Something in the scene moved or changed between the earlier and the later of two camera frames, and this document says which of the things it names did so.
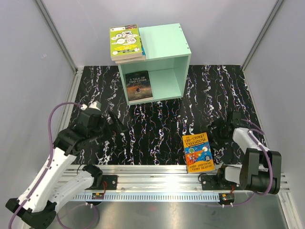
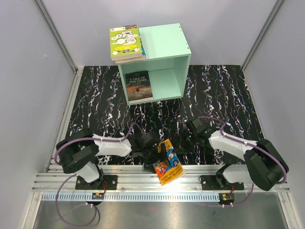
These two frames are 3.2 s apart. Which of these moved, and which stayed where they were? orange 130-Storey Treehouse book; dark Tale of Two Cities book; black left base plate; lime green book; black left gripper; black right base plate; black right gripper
Moved: black left gripper; black right gripper; orange 130-Storey Treehouse book
Stayed: black right base plate; black left base plate; lime green book; dark Tale of Two Cities book
